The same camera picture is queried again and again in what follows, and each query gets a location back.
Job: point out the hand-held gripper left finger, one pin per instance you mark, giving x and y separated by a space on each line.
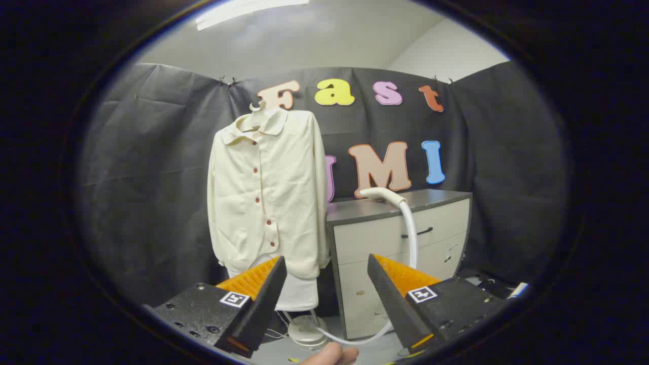
263 299

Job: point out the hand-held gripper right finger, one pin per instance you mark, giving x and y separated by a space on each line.
393 299

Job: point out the white garment steamer base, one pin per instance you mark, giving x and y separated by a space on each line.
307 330

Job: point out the cream button shirt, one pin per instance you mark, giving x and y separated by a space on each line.
289 203

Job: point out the white plastic clothes hanger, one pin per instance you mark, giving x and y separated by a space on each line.
257 112

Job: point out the white ironing board panel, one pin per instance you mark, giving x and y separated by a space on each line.
299 291

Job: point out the grey and white cabinet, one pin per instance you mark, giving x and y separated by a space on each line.
375 243

